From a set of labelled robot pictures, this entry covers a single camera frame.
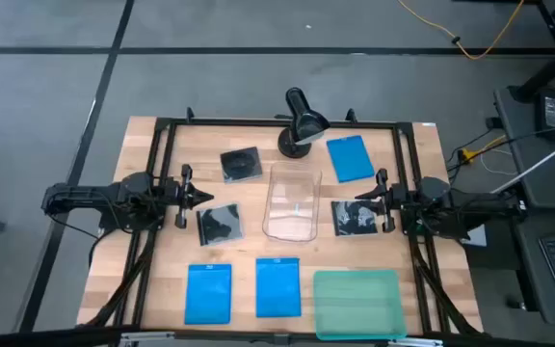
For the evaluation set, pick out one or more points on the clear plastic bin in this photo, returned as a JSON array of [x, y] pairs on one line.
[[292, 202]]

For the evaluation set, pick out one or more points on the dark grey side table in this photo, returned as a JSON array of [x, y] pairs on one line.
[[523, 125]]

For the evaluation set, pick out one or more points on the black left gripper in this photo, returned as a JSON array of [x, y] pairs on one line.
[[185, 197]]

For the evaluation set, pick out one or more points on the black power adapter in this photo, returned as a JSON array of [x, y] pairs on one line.
[[553, 113]]

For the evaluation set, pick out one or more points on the black metal table frame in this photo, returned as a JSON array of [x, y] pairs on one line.
[[239, 123]]

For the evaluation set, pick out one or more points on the clear black jewel case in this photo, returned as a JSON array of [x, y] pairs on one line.
[[220, 224], [354, 219], [241, 165]]

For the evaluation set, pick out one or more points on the black caster wheel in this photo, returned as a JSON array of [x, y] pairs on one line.
[[516, 303]]

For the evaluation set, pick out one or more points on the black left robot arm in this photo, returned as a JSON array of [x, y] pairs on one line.
[[89, 197]]

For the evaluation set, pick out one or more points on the white rod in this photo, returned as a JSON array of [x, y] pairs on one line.
[[537, 163]]

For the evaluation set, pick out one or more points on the blue disc case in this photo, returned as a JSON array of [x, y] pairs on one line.
[[350, 159], [208, 294], [278, 287]]

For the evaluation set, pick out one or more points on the green translucent plastic bin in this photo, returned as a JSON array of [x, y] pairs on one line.
[[359, 303]]

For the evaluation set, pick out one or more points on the black stand leg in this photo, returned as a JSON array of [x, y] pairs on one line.
[[547, 67]]

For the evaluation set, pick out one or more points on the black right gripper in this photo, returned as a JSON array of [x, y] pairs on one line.
[[389, 202]]

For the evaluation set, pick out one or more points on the black crossbeam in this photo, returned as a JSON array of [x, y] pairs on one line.
[[41, 337]]

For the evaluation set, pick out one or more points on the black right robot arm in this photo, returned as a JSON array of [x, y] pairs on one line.
[[475, 207]]

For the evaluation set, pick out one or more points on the silver aluminium bracket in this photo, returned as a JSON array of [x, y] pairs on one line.
[[417, 342], [147, 336]]

